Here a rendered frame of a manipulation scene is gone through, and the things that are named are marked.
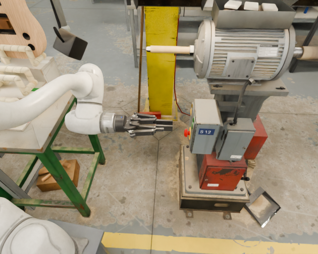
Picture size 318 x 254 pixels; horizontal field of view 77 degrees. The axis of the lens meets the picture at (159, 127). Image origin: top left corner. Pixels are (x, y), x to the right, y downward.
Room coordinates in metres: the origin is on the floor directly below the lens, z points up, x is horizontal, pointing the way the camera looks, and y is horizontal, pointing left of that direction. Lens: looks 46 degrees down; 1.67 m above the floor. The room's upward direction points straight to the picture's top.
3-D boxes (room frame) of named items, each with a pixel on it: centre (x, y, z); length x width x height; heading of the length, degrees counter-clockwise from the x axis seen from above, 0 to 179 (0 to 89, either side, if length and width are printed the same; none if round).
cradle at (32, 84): (0.91, 0.70, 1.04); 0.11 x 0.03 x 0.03; 174
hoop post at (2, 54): (1.05, 0.86, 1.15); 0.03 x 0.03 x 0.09
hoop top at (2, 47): (1.04, 0.78, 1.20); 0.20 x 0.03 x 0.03; 83
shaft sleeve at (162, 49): (0.90, -0.05, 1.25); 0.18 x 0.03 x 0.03; 87
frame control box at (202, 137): (0.65, -0.27, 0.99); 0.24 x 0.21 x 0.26; 87
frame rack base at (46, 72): (1.07, 0.77, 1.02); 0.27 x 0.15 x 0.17; 84
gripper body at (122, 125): (0.59, 0.13, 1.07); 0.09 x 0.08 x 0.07; 87
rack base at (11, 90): (0.92, 0.79, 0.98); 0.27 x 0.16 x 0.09; 84
